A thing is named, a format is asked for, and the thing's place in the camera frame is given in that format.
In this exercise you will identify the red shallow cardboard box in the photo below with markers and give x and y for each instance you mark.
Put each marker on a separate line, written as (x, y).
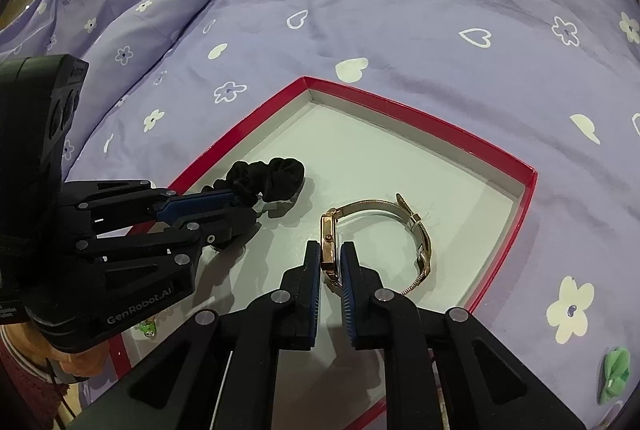
(400, 160)

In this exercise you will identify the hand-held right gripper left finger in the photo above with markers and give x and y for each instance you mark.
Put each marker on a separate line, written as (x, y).
(312, 290)

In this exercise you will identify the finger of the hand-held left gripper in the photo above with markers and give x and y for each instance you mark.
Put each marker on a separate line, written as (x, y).
(200, 202)
(220, 235)

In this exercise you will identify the purple floral bed sheet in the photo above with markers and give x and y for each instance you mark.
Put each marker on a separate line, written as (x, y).
(400, 10)

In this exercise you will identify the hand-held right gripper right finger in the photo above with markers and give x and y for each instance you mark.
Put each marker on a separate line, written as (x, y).
(348, 295)

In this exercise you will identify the person's left hand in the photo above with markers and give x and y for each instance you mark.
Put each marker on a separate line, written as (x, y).
(75, 362)

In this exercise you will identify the gold mesh band watch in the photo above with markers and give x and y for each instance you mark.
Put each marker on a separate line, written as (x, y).
(329, 235)

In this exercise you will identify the black scrunchie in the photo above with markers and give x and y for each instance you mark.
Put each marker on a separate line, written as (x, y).
(275, 177)

